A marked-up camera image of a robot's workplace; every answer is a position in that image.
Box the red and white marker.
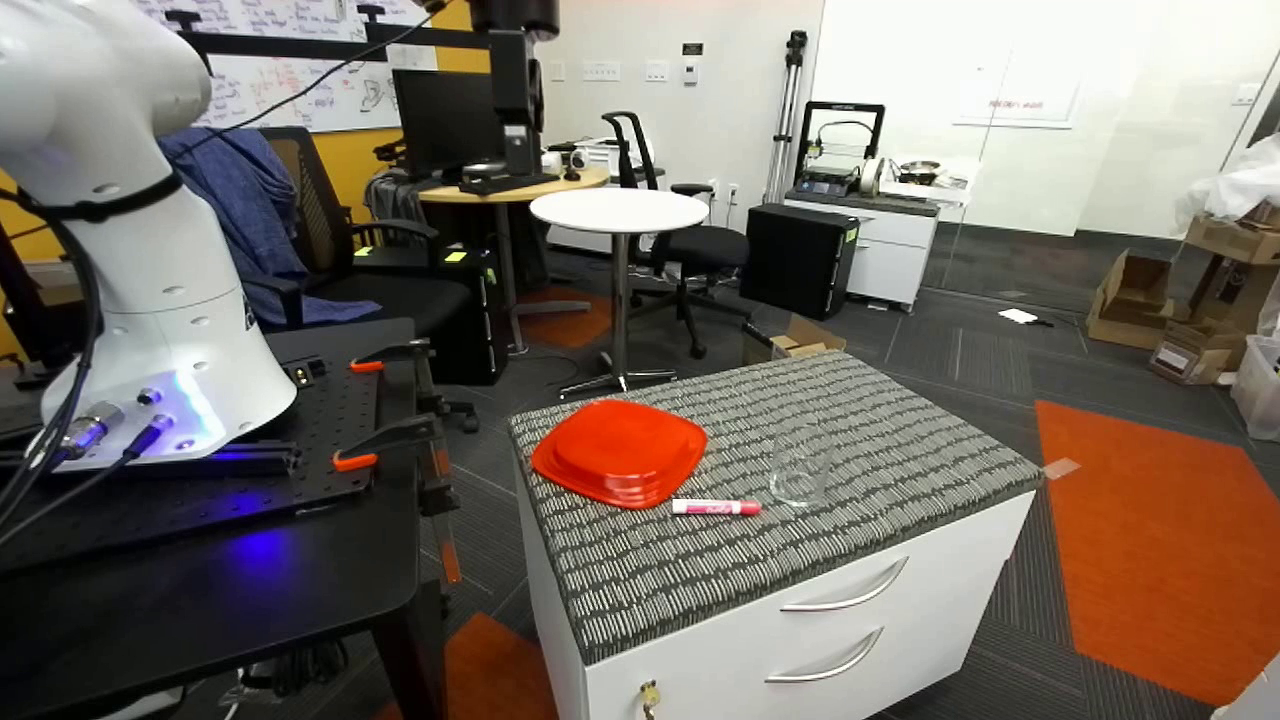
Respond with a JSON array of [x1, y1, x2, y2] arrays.
[[670, 498, 769, 526]]

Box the clear plastic cup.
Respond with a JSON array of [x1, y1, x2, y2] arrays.
[[766, 445, 844, 522]]

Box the red square plastic plate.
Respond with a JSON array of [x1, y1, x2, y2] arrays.
[[529, 396, 718, 515]]

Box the black office chair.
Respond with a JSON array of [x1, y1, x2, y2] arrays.
[[595, 108, 760, 365], [258, 126, 487, 393]]

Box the flat cardboard piece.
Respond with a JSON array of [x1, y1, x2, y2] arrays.
[[769, 311, 852, 365]]

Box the black computer tower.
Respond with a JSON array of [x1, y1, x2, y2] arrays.
[[430, 238, 511, 389]]

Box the black low cabinet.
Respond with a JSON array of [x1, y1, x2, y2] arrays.
[[738, 199, 864, 326]]

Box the round wooden desk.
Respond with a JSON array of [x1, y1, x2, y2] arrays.
[[413, 166, 622, 362]]

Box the white low cabinet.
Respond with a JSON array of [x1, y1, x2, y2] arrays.
[[782, 188, 946, 315]]

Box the black monitor stand pole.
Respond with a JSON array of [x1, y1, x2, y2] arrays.
[[465, 0, 563, 181]]

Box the black computer monitor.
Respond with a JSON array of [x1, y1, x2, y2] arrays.
[[388, 68, 507, 183]]

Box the blue jacket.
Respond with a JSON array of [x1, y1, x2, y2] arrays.
[[158, 126, 388, 331]]

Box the whiteboard with drawings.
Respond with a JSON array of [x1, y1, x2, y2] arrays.
[[133, 0, 443, 139]]

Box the open cardboard box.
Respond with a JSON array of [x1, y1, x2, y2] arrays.
[[1079, 250, 1181, 356]]

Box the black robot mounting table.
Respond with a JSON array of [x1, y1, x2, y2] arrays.
[[0, 311, 462, 720]]

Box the stacked cardboard boxes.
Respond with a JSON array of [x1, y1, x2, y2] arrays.
[[1147, 196, 1280, 393]]

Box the clear plastic bag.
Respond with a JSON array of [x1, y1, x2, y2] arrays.
[[1188, 127, 1280, 226]]

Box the round white pedestal table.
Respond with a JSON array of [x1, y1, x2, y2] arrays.
[[526, 183, 718, 405]]

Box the black clamp orange handle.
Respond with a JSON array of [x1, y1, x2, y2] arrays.
[[327, 407, 465, 515], [344, 337, 442, 389]]

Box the black camera tripod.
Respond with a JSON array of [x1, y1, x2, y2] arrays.
[[760, 27, 817, 210]]

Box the black frame 3D printer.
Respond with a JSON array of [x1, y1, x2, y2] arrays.
[[792, 98, 891, 203]]

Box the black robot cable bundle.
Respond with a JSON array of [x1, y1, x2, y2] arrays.
[[0, 183, 111, 545]]

